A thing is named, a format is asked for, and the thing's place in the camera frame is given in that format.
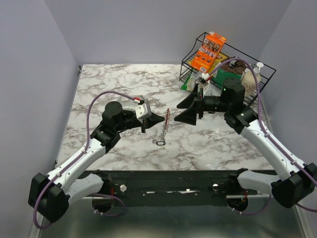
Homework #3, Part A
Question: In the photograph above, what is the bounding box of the purple cable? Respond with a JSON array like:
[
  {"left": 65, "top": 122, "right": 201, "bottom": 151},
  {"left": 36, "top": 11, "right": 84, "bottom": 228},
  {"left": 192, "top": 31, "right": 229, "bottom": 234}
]
[
  {"left": 33, "top": 90, "right": 142, "bottom": 229},
  {"left": 205, "top": 57, "right": 317, "bottom": 216}
]

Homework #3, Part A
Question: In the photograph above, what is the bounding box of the black wire shelf rack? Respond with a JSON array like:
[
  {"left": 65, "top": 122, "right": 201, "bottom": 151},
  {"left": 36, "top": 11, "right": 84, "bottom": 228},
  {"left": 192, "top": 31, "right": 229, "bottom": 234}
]
[{"left": 179, "top": 32, "right": 276, "bottom": 106}]

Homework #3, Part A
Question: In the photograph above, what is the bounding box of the green and brown bag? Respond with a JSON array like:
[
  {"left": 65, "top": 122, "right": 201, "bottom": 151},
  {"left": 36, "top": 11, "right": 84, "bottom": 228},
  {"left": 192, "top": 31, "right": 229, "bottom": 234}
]
[{"left": 211, "top": 60, "right": 246, "bottom": 87}]

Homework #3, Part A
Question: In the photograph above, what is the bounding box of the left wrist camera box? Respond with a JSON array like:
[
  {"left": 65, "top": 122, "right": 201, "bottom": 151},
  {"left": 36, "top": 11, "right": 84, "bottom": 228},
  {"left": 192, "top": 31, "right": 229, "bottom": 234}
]
[{"left": 135, "top": 98, "right": 152, "bottom": 121}]

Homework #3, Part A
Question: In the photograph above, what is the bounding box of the orange snack box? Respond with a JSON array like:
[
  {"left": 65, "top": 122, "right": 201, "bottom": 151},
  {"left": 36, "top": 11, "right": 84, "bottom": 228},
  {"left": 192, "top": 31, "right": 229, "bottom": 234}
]
[{"left": 191, "top": 32, "right": 227, "bottom": 73}]

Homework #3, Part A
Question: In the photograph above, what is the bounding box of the white green pouch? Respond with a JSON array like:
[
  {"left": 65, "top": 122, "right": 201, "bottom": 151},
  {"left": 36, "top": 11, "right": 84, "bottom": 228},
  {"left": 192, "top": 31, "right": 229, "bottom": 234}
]
[{"left": 181, "top": 73, "right": 197, "bottom": 91}]

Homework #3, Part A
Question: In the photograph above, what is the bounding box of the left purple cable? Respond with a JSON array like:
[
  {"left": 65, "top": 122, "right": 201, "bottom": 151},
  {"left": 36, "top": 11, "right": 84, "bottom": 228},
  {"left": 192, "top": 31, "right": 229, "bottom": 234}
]
[{"left": 33, "top": 90, "right": 142, "bottom": 229}]

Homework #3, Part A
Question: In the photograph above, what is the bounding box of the black key tag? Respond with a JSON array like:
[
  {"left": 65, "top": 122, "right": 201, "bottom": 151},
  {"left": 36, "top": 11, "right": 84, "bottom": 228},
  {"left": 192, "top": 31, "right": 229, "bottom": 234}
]
[{"left": 156, "top": 141, "right": 166, "bottom": 146}]

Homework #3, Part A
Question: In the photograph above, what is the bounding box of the yellow snack packet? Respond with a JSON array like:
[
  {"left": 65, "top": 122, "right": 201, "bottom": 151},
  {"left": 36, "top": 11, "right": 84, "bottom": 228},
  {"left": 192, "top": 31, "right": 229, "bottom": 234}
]
[{"left": 207, "top": 52, "right": 228, "bottom": 75}]

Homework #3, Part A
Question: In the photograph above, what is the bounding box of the metal keyring coil red holder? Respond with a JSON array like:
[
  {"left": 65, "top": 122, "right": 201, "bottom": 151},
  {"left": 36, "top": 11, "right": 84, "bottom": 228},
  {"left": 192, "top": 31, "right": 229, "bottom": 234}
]
[{"left": 159, "top": 108, "right": 170, "bottom": 141}]

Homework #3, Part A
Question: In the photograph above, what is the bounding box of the cream pump soap bottle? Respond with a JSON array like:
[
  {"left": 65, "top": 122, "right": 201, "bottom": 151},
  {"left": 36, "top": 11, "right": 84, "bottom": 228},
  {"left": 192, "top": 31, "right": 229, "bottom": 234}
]
[{"left": 241, "top": 62, "right": 264, "bottom": 97}]

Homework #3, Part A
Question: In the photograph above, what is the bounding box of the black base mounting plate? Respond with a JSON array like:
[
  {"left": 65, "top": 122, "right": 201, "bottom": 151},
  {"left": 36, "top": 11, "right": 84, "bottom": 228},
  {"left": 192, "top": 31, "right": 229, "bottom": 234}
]
[{"left": 51, "top": 170, "right": 268, "bottom": 208}]

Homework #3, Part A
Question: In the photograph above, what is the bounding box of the small silver key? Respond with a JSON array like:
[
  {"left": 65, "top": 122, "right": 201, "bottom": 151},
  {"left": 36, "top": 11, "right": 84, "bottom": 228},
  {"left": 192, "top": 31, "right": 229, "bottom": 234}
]
[{"left": 150, "top": 136, "right": 157, "bottom": 144}]

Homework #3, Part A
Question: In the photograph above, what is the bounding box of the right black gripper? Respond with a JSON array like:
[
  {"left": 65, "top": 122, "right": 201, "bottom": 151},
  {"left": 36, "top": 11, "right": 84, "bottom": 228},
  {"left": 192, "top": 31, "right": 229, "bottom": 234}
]
[{"left": 174, "top": 83, "right": 231, "bottom": 125}]

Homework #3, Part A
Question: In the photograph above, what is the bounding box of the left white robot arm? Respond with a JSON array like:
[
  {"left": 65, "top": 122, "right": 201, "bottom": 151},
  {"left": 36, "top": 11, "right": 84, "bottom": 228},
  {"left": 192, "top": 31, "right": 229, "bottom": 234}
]
[{"left": 28, "top": 101, "right": 164, "bottom": 228}]

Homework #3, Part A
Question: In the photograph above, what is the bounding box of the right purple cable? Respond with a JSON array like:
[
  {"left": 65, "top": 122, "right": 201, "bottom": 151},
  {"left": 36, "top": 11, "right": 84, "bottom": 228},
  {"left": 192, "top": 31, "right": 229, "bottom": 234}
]
[{"left": 205, "top": 57, "right": 317, "bottom": 216}]

